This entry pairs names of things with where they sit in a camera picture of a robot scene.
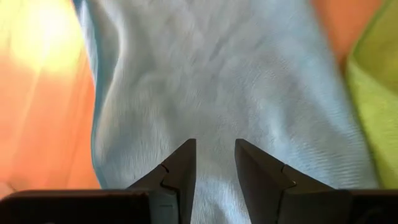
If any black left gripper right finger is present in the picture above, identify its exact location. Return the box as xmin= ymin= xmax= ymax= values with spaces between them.
xmin=234 ymin=139 xmax=352 ymax=224

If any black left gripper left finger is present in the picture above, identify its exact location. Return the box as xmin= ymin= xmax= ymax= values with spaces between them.
xmin=127 ymin=139 xmax=197 ymax=224

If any light blue microfiber towel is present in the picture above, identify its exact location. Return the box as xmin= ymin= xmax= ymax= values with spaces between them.
xmin=73 ymin=0 xmax=380 ymax=224

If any lime yellow-green microfiber towel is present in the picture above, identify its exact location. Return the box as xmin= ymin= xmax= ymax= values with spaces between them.
xmin=345 ymin=0 xmax=398 ymax=190

